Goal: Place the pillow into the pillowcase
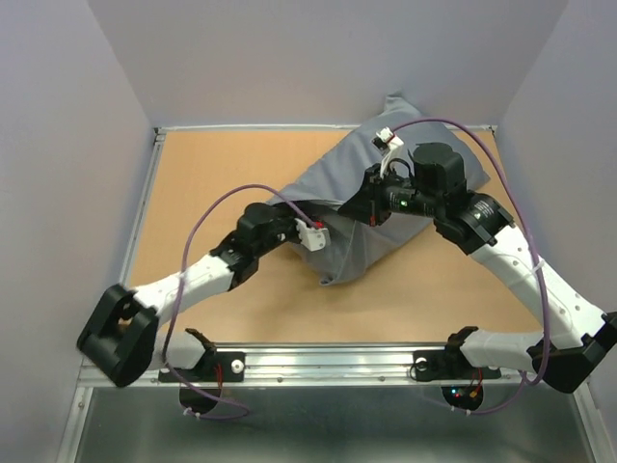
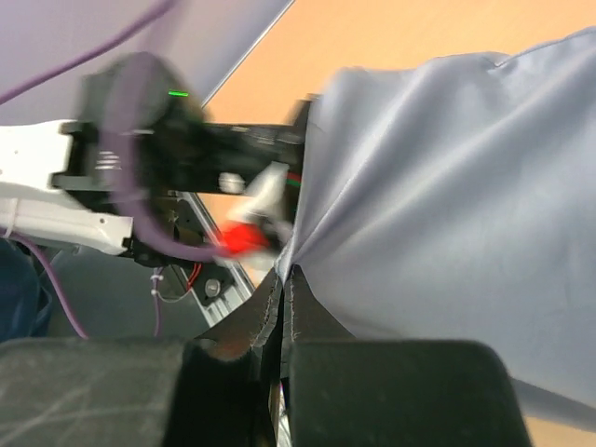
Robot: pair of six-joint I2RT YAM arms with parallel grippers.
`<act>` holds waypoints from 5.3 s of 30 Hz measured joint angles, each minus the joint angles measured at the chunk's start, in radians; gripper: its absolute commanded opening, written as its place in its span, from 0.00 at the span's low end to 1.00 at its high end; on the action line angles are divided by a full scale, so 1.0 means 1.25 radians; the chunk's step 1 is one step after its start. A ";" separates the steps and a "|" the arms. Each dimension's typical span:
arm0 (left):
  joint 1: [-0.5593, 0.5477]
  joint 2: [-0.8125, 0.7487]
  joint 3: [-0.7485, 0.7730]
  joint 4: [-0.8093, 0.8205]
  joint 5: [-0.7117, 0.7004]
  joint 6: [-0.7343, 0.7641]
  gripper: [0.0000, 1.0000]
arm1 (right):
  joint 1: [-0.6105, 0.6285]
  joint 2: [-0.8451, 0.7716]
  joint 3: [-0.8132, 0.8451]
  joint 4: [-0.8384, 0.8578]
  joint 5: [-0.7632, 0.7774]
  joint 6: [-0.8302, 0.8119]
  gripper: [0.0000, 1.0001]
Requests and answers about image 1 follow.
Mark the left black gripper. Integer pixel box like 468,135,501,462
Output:
255,195,309,259

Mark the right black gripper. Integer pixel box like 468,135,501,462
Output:
337,162,443,228

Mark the grey pillowcase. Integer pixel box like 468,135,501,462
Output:
282,93,489,286

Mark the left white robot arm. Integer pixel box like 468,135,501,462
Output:
76,203,308,387

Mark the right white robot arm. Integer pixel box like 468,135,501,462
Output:
338,135,616,394

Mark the metal front panel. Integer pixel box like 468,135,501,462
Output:
64,386,596,462

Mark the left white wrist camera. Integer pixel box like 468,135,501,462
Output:
295,219,330,252

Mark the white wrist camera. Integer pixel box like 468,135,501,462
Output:
371,127,404,177
295,219,330,252

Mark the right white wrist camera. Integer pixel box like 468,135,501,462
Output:
371,127,404,177

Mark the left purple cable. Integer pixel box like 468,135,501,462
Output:
162,182,324,422

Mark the purple cable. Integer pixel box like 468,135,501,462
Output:
392,117,553,416
162,182,324,422

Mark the aluminium frame rail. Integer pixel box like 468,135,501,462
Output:
76,342,592,387

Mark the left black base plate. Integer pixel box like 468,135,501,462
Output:
176,351,246,384

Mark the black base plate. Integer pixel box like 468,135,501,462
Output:
176,351,246,384
410,350,501,382

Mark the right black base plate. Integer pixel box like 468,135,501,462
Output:
410,350,501,382

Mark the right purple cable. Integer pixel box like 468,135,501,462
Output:
392,117,553,416

